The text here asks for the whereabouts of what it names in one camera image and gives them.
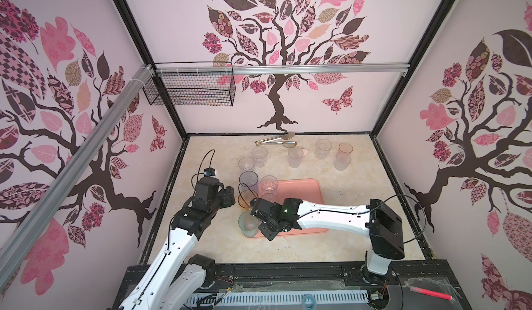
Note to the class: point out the aluminium rail back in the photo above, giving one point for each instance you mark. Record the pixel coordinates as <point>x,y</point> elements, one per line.
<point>288,69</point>

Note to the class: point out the black wire basket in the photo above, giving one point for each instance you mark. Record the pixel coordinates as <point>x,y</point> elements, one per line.
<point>201,83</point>

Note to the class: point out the clear faceted glass front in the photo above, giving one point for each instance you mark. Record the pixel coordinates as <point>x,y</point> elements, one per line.
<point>270,197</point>

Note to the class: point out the blue tall cup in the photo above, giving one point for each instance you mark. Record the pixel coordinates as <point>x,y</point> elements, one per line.
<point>249,180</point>

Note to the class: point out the aluminium rail left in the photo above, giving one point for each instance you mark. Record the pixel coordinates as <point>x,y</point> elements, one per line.
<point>30,229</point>

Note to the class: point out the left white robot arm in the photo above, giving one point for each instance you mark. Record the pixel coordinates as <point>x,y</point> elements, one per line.
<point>169,282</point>

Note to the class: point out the aluminium rail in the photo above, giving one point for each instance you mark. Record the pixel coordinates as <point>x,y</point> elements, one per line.
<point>30,229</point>
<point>288,69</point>

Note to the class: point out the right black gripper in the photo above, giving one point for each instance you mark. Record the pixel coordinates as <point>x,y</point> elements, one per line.
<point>269,236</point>

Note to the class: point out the green tall cup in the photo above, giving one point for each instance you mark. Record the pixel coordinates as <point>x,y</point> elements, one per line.
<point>248,224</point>

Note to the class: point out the metal tongs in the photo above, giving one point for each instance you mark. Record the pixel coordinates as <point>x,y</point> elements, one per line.
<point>286,140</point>

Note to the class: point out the pink marker pen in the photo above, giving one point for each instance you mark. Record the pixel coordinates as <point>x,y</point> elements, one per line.
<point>427,292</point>

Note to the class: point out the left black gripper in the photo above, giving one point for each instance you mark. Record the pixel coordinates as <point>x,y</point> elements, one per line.
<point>227,195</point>

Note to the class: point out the yellow amber glass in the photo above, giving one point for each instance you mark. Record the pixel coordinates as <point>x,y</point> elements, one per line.
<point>245,198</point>

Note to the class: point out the pink tray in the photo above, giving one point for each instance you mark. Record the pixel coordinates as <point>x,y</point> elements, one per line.
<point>304,189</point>

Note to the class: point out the pink transparent cup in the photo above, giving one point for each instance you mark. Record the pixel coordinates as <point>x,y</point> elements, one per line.
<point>344,149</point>

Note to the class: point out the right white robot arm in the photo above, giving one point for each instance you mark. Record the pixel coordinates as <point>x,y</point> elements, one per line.
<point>375,221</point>

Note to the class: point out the white slotted cable duct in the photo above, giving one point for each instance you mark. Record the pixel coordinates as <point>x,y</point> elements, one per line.
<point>276,299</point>

